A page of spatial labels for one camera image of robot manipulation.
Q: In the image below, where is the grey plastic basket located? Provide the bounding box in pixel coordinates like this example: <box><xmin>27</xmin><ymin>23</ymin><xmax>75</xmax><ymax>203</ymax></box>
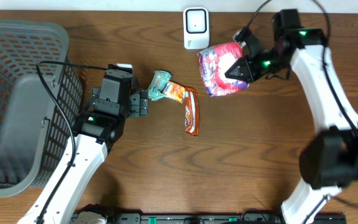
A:
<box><xmin>0</xmin><ymin>19</ymin><xmax>83</xmax><ymax>197</ymax></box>

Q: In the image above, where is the green snack packet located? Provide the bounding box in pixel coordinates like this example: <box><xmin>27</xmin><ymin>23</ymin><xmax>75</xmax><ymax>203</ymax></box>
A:
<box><xmin>147</xmin><ymin>70</ymin><xmax>172</xmax><ymax>101</ymax></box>

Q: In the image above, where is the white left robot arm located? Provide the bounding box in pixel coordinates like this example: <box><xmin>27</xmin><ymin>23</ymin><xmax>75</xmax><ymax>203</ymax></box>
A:
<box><xmin>19</xmin><ymin>63</ymin><xmax>148</xmax><ymax>223</ymax></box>

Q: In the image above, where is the small orange snack packet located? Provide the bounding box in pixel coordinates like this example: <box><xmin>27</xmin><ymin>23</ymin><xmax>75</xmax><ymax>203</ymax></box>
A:
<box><xmin>162</xmin><ymin>81</ymin><xmax>186</xmax><ymax>103</ymax></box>

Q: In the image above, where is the white barcode scanner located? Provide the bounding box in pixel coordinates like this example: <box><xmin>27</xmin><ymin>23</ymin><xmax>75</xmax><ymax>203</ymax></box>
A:
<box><xmin>183</xmin><ymin>7</ymin><xmax>210</xmax><ymax>50</ymax></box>

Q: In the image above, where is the long orange red snack bag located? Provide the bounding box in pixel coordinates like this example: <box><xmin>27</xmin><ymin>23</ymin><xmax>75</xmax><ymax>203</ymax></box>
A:
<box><xmin>184</xmin><ymin>87</ymin><xmax>200</xmax><ymax>136</ymax></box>

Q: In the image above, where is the red purple tissue pack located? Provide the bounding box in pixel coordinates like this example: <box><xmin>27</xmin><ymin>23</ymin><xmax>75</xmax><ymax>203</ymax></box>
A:
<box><xmin>198</xmin><ymin>42</ymin><xmax>249</xmax><ymax>97</ymax></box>

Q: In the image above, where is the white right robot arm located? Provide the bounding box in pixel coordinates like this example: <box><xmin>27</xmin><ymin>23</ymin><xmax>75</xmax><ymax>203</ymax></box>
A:
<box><xmin>225</xmin><ymin>9</ymin><xmax>358</xmax><ymax>223</ymax></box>

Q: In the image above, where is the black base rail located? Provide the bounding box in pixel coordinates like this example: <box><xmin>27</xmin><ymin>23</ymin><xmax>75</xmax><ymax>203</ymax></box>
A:
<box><xmin>70</xmin><ymin>203</ymin><xmax>347</xmax><ymax>224</ymax></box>

